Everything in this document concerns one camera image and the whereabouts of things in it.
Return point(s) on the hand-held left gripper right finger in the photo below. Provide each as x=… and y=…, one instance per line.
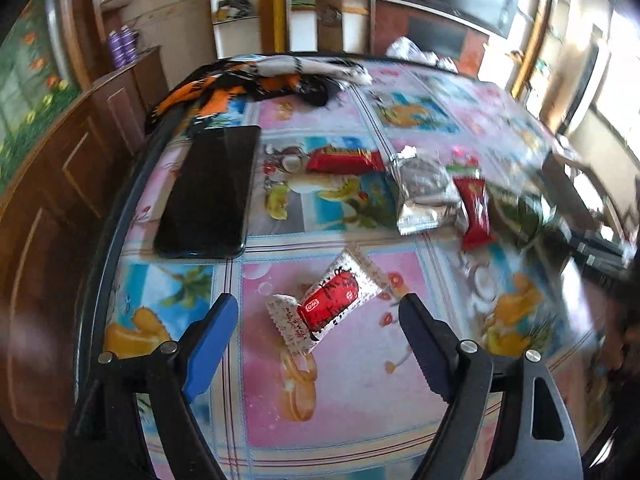
x=425, y=345

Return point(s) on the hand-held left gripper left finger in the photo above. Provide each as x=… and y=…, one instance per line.
x=210, y=345

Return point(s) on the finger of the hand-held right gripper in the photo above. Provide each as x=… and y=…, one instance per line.
x=597, y=260

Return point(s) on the green snack packet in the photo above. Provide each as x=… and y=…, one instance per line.
x=525, y=212

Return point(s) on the white red snack packet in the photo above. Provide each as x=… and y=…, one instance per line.
x=325, y=305

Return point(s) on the silver snack packet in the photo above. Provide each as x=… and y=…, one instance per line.
x=425, y=190

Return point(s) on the fruit print tablecloth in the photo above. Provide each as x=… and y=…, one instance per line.
x=350, y=385

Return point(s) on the black smartphone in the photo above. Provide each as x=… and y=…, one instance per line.
x=210, y=195

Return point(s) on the red gold candy packet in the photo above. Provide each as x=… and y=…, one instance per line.
x=345, y=161

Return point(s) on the brown wooden cabinet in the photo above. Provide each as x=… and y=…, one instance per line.
x=50, y=210

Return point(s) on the white plastic bag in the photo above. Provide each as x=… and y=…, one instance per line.
x=405, y=47
x=446, y=63

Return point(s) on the orange black white scarf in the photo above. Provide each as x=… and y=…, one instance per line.
x=235, y=90

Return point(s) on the small black panel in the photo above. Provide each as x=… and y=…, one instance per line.
x=440, y=35

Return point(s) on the red brown tv cabinet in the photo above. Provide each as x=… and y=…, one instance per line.
x=390, y=25

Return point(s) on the black yellow bundle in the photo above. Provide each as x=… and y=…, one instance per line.
x=235, y=5

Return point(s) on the wooden chair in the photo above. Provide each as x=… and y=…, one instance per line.
x=327, y=15

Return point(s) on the white wall shelf unit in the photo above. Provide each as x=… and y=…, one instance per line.
x=235, y=35

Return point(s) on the flower wall picture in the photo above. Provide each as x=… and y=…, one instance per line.
x=30, y=85

